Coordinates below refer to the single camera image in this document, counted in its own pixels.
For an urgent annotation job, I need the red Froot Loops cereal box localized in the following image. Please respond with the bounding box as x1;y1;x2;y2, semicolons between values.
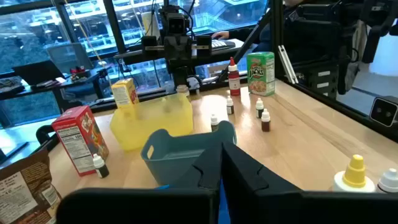
51;105;110;177

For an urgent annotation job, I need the brown foil pouch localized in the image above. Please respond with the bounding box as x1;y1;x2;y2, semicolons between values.
0;148;62;224

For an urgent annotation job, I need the green Apple Jacks cereal box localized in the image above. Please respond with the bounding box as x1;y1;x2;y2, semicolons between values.
246;51;276;97

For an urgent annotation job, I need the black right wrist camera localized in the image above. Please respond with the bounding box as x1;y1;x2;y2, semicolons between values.
167;12;187;35

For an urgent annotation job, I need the person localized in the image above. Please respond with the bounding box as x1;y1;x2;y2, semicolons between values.
211;18;276;54

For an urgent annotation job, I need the orange label dropper bottle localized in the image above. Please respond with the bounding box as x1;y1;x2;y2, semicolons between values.
261;108;271;133

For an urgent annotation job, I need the red food colouring squeeze bottle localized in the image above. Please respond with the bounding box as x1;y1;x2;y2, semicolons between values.
228;56;241;96

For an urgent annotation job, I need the teal plastic bin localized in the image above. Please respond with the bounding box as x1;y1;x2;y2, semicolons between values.
140;120;238;187

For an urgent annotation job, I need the yellow food colouring squeeze bottle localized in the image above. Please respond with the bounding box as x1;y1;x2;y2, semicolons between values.
331;154;376;194

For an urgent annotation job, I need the silver frame bracket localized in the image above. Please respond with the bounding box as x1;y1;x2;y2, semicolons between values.
277;44;300;85

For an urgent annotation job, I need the black side desk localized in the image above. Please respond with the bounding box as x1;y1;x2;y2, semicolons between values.
0;58;105;125

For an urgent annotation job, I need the person's hand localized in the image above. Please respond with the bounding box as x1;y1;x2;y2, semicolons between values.
211;30;230;40

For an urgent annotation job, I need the green label dropper bottle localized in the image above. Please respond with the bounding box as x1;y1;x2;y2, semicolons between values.
376;167;398;194

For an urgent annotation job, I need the yellow Corn Pops cereal box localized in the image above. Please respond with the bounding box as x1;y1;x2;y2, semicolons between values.
111;77;140;110

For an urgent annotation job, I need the translucent yellow plastic bin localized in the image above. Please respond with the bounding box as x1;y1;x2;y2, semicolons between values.
109;92;195;152

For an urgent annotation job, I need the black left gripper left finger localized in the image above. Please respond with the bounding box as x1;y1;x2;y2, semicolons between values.
56;141;223;224

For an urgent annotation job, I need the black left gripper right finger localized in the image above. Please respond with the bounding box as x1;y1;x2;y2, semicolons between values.
223;141;398;224

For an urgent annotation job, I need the grey table-level camera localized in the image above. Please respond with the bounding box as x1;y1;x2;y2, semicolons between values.
369;95;398;128

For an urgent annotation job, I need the yellow extension cord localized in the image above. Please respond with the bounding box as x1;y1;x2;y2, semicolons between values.
63;0;112;87

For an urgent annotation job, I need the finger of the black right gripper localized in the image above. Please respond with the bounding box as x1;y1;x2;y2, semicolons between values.
196;35;213;58
141;35;159;58

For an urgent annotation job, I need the black equipment rack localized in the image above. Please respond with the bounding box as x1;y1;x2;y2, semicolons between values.
281;1;361;101

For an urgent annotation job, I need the glass spice jar cork lid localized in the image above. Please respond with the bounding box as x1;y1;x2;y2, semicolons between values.
175;84;191;98

